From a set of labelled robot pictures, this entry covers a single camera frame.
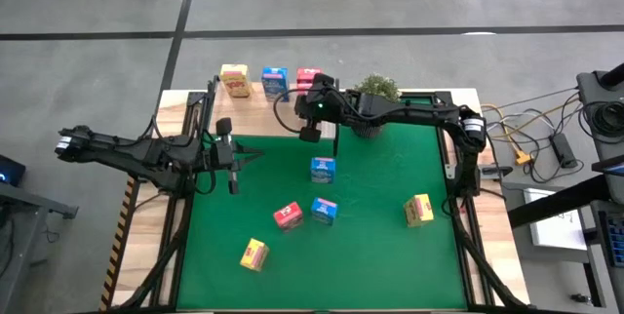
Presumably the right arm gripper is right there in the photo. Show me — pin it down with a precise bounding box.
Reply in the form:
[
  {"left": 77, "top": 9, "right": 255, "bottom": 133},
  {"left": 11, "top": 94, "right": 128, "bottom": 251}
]
[{"left": 293, "top": 73, "right": 342, "bottom": 143}]

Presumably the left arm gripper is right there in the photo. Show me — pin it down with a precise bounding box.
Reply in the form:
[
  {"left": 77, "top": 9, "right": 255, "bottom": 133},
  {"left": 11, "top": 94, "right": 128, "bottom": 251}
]
[{"left": 209, "top": 117, "right": 265, "bottom": 196}]

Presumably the blue Rice Krispies cereal box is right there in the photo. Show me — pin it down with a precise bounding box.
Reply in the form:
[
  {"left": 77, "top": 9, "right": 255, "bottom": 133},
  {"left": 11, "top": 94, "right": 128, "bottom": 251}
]
[
  {"left": 260, "top": 66, "right": 291, "bottom": 103},
  {"left": 310, "top": 196, "right": 339, "bottom": 226},
  {"left": 310, "top": 156, "right": 337, "bottom": 185}
]

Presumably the yellow Corn Pops cereal box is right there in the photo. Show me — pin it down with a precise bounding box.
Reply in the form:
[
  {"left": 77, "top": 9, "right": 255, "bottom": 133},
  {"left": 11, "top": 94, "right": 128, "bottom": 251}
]
[
  {"left": 239, "top": 237, "right": 271, "bottom": 273},
  {"left": 218, "top": 63, "right": 254, "bottom": 99},
  {"left": 403, "top": 193, "right": 436, "bottom": 228}
]

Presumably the small potted green plant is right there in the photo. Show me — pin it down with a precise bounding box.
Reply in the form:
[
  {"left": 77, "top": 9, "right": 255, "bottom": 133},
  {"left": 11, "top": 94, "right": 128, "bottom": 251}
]
[{"left": 351, "top": 73, "right": 402, "bottom": 139}]

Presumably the green table mat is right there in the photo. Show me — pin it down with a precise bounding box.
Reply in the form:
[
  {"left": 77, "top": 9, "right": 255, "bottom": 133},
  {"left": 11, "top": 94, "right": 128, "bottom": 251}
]
[{"left": 175, "top": 123, "right": 468, "bottom": 311}]

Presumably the yellow black hazard strip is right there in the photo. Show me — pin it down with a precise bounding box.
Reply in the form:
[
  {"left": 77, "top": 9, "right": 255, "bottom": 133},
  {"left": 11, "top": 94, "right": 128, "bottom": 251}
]
[{"left": 99, "top": 177, "right": 140, "bottom": 311}]

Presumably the black monitor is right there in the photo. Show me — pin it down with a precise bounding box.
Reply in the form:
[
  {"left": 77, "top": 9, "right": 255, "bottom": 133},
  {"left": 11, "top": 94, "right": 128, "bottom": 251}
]
[
  {"left": 0, "top": 154, "right": 26, "bottom": 187},
  {"left": 591, "top": 154, "right": 624, "bottom": 177}
]

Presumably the grey metal cart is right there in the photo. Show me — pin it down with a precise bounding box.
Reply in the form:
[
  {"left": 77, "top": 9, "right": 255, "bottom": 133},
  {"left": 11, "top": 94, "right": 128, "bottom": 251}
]
[
  {"left": 576, "top": 62, "right": 624, "bottom": 159},
  {"left": 0, "top": 181, "right": 79, "bottom": 314}
]

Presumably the black power brick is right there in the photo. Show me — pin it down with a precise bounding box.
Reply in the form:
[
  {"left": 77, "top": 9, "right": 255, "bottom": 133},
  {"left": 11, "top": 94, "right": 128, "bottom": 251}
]
[{"left": 549, "top": 132, "right": 580, "bottom": 169}]

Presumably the long black bar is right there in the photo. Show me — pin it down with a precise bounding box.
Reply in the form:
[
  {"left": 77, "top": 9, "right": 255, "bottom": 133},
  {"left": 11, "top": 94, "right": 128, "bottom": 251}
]
[{"left": 506, "top": 175, "right": 624, "bottom": 230}]

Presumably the white board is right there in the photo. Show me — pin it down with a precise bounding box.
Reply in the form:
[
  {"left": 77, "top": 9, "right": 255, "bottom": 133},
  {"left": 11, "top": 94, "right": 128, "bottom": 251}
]
[{"left": 523, "top": 188, "right": 590, "bottom": 252}]

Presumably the keyboard with blue keys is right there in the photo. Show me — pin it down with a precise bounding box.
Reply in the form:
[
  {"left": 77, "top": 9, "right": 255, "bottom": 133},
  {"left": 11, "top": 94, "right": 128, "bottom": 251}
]
[{"left": 598, "top": 209, "right": 624, "bottom": 269}]

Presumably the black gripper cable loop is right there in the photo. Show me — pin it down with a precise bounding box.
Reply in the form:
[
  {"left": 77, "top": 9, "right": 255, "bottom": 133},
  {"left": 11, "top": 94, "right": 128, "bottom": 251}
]
[{"left": 271, "top": 87, "right": 313, "bottom": 136}]

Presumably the black clamp bracket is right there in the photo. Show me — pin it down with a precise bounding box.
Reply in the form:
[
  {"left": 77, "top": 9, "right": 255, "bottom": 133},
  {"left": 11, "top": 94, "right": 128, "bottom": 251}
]
[{"left": 480, "top": 164, "right": 514, "bottom": 179}]

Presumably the yellow power cable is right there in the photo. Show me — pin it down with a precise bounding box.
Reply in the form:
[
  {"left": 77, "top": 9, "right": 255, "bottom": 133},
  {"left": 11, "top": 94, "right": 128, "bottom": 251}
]
[{"left": 481, "top": 94, "right": 584, "bottom": 159}]

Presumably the coiled black cable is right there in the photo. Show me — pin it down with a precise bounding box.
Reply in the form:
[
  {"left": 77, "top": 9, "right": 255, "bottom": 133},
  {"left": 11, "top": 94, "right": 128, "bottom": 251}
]
[{"left": 587, "top": 101, "right": 624, "bottom": 135}]

